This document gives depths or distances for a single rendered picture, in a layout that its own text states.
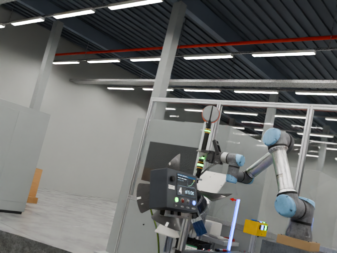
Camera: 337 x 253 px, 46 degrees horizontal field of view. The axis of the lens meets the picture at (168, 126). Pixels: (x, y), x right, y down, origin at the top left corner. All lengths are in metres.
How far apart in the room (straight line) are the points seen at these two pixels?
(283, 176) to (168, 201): 0.77
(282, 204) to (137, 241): 2.04
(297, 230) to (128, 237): 2.12
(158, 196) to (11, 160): 6.39
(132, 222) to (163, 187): 2.22
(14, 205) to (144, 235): 4.74
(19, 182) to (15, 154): 0.57
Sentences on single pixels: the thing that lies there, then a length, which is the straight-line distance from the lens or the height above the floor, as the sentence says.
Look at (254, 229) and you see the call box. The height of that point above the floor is 1.02.
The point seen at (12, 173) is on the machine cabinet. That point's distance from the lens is 8.21.
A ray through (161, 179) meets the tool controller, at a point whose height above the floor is 1.19.
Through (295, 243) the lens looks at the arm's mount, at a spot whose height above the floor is 1.02.
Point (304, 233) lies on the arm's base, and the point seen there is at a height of 1.09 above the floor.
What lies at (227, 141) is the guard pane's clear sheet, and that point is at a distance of 3.59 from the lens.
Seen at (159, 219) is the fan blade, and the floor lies 0.95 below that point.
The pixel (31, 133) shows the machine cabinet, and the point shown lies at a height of 1.58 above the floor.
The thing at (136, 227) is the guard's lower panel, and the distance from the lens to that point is 4.06.
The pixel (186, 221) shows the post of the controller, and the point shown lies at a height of 1.01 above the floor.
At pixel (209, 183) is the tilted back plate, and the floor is 1.26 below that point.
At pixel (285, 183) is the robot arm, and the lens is 2.36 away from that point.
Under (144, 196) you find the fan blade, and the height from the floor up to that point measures 1.06.
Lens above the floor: 1.17
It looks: 8 degrees up
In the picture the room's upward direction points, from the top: 13 degrees clockwise
